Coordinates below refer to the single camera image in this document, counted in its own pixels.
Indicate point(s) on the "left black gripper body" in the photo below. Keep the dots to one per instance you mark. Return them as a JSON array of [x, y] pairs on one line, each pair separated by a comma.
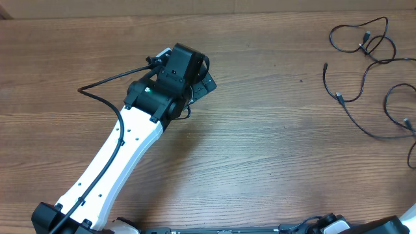
[[200, 89]]

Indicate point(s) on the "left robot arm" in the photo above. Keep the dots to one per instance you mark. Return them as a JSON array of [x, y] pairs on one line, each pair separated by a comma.
[[175, 79]]

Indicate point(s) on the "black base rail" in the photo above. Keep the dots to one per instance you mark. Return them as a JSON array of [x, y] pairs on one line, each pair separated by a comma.
[[224, 230]]

